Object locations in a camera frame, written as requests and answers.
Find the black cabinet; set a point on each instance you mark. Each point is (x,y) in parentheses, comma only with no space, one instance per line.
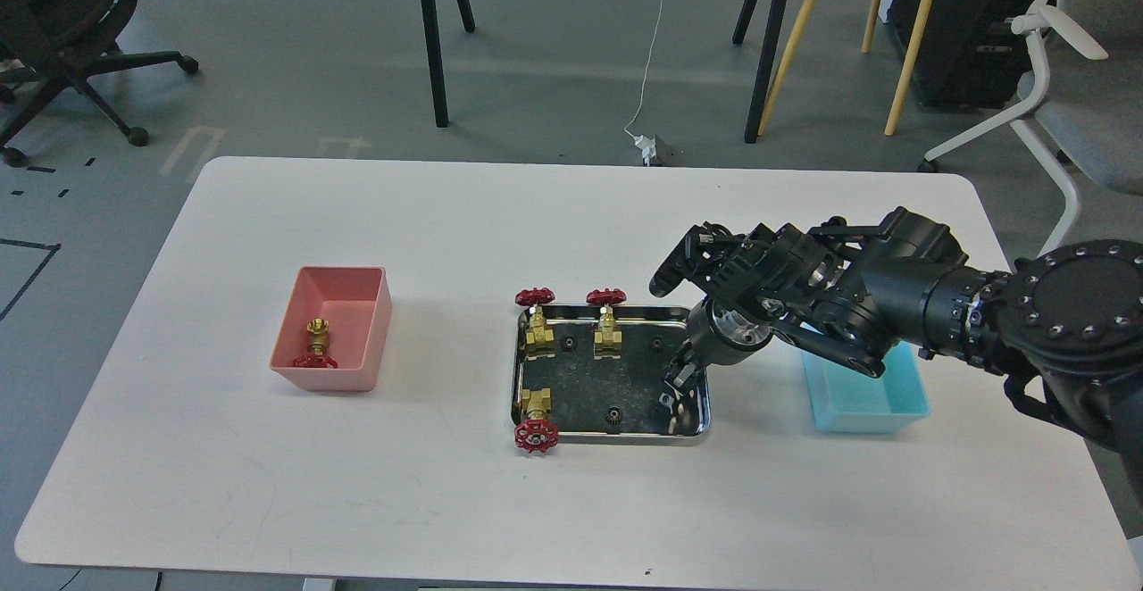
(969,57)

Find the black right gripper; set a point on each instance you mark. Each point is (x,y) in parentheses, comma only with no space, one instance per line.
(809,289)

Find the brass valve top left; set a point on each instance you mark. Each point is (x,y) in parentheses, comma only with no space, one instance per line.
(538,338)

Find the black office chair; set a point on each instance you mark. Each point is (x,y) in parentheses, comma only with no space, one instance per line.
(61,43)

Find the stainless steel tray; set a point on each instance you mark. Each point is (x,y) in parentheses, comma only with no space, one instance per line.
(583,388)

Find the white grey office chair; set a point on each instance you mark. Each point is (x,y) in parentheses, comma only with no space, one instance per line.
(1081,98)

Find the pink plastic box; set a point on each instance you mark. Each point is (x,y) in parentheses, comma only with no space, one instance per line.
(356,302)

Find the brass valve bottom left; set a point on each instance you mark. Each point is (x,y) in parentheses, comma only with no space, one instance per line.
(535,432)

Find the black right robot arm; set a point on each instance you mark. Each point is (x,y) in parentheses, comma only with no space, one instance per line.
(1063,329)

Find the brass valve top middle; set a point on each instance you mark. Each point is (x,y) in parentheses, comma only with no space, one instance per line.
(607,338)

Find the blue plastic box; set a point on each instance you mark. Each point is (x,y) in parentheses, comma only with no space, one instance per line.
(845,401)

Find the brass valve red handle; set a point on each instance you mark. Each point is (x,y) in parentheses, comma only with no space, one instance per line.
(317,350)

